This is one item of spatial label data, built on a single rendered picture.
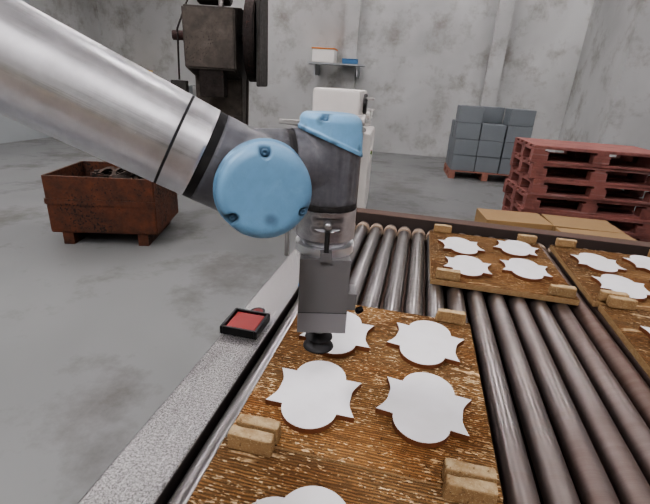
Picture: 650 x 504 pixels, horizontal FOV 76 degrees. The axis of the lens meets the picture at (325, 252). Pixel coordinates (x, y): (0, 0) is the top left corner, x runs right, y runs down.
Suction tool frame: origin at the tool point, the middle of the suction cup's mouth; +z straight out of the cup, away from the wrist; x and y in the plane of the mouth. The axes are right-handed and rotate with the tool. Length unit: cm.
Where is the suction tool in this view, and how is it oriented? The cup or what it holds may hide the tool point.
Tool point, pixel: (318, 344)
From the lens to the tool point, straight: 60.9
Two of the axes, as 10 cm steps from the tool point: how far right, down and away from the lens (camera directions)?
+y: -0.5, -3.7, 9.3
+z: -0.6, 9.3, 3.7
